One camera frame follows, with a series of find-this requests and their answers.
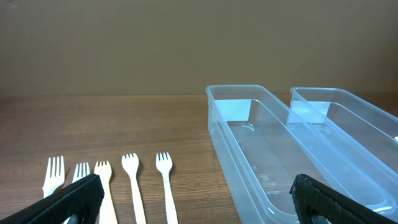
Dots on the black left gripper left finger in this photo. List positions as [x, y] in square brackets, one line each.
[82, 198]

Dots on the clear plastic container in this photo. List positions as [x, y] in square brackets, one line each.
[262, 145]
[364, 133]

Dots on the clear plastic container left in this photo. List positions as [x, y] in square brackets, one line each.
[262, 145]

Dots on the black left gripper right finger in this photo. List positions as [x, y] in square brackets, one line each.
[315, 202]

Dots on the clear plastic container right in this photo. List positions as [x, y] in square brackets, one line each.
[364, 133]

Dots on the yellow plastic fork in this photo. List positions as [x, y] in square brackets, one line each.
[107, 214]

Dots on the white plastic fork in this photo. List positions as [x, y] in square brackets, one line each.
[164, 165]
[81, 170]
[55, 175]
[130, 163]

